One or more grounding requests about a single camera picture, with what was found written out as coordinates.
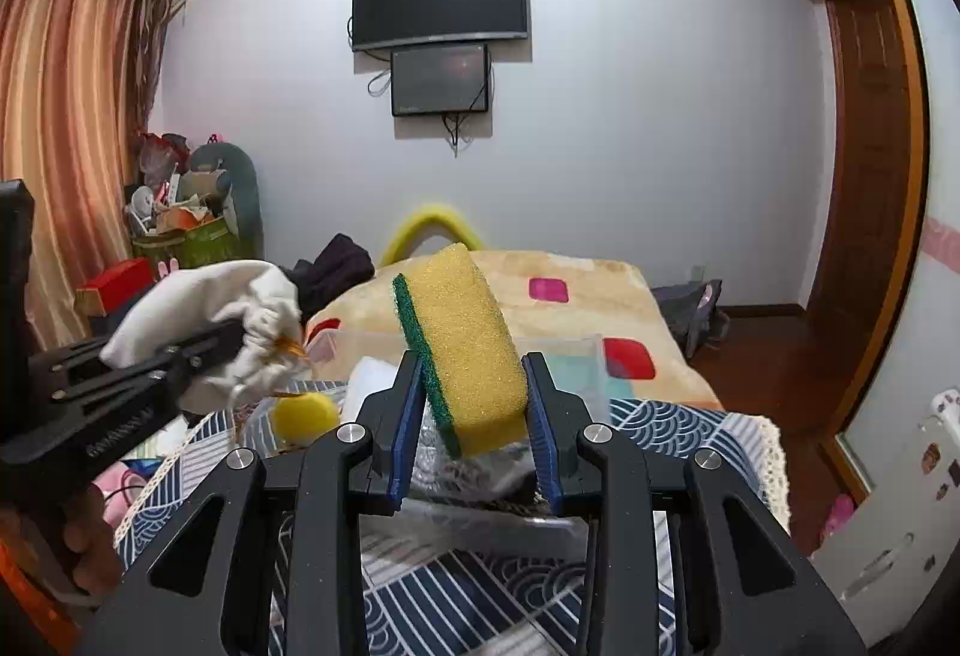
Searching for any white drawstring cloth bag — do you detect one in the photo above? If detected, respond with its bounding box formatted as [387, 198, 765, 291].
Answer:
[99, 260, 306, 414]

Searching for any frosted wardrobe sliding door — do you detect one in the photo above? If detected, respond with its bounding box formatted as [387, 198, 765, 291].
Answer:
[835, 0, 960, 447]

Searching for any orange striped curtain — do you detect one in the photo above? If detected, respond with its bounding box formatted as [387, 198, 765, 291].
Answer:
[2, 0, 174, 349]

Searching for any person's left hand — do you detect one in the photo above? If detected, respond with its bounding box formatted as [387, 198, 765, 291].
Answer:
[64, 484, 122, 596]

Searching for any pink slipper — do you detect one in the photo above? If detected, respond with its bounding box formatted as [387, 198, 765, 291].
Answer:
[94, 458, 160, 529]

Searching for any yellow green sponge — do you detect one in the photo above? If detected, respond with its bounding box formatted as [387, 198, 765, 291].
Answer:
[392, 243, 527, 459]

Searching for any white foam block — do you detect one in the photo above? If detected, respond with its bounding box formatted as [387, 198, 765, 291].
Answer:
[340, 356, 397, 422]

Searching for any dark backpack on floor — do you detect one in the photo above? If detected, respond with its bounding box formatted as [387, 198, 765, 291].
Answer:
[651, 279, 731, 360]

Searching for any beige patchwork blanket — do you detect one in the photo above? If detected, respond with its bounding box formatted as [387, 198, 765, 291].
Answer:
[302, 248, 726, 411]

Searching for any clear plastic storage box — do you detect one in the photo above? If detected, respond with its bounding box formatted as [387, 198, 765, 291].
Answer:
[245, 327, 614, 538]

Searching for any green storage box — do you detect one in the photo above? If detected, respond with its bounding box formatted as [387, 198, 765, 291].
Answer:
[132, 218, 256, 275]

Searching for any blue white patterned tablecloth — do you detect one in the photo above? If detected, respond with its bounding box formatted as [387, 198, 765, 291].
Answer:
[117, 399, 789, 654]

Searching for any yellow soft ball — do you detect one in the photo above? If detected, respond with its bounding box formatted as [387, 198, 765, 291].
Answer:
[270, 392, 340, 447]

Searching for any black clothing pile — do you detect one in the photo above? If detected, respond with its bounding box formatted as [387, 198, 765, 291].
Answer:
[283, 234, 374, 326]

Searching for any red box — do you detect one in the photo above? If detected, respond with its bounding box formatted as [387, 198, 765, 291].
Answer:
[75, 257, 155, 317]

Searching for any white cabinet with stickers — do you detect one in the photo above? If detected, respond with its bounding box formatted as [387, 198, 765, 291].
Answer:
[812, 388, 958, 646]

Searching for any yellow curved cushion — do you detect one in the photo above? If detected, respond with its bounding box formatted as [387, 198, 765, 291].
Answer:
[379, 203, 483, 268]

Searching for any grey green plush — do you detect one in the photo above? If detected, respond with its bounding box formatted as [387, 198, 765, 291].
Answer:
[189, 141, 263, 258]

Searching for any small wall monitor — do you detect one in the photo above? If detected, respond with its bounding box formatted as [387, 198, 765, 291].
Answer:
[391, 44, 490, 117]

